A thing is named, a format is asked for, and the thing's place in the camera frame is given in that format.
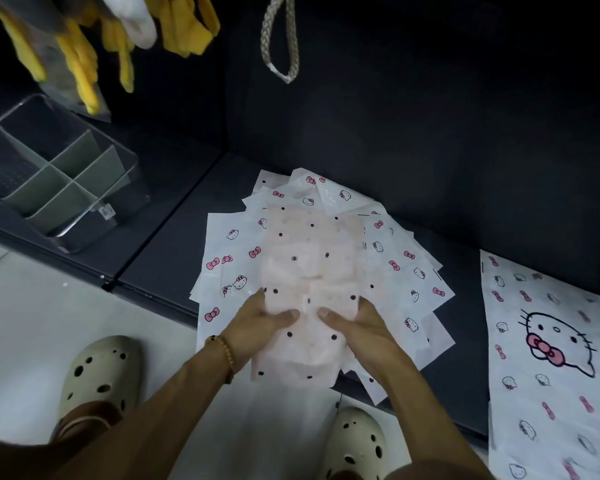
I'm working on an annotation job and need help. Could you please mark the brown bead bracelet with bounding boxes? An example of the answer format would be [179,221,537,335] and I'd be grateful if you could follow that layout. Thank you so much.
[205,334,236,385]

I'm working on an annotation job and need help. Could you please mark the person's right hand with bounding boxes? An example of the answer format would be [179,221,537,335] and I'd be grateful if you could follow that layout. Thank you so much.
[317,297,406,381]

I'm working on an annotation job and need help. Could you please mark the person's right forearm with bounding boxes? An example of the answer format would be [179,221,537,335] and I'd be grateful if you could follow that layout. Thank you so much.
[372,357,496,480]

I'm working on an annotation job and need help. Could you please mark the dark blue sofa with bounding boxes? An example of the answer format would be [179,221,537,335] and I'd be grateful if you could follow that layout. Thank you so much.
[0,0,600,445]

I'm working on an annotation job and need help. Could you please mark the stack of kitty bags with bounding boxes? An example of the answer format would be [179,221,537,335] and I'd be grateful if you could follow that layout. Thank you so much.
[189,167,456,407]

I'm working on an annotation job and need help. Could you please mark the grey plush toy yellow feet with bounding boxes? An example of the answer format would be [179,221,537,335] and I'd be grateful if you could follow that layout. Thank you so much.
[0,0,222,117]

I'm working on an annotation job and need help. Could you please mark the clear plastic organizer box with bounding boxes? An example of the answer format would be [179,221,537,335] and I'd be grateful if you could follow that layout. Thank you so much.
[0,93,152,254]

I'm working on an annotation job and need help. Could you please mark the cream left clog shoe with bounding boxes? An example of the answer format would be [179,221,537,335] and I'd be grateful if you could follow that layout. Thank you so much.
[49,335,143,443]

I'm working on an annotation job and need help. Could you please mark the person's left hand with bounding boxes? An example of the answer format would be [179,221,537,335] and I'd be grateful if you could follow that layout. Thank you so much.
[219,287,301,368]

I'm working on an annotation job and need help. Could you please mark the cream clog shoe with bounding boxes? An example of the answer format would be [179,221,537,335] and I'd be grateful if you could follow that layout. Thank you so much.
[49,335,143,443]
[319,407,389,480]

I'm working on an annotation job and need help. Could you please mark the cream right clog shoe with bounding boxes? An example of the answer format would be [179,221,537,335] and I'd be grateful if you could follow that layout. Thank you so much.
[319,407,389,480]

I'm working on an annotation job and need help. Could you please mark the person's left forearm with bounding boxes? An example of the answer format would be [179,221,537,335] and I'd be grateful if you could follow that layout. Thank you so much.
[69,339,233,480]

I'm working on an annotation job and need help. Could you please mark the pink bags row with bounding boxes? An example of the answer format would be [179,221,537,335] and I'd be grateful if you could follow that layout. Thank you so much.
[251,207,367,391]

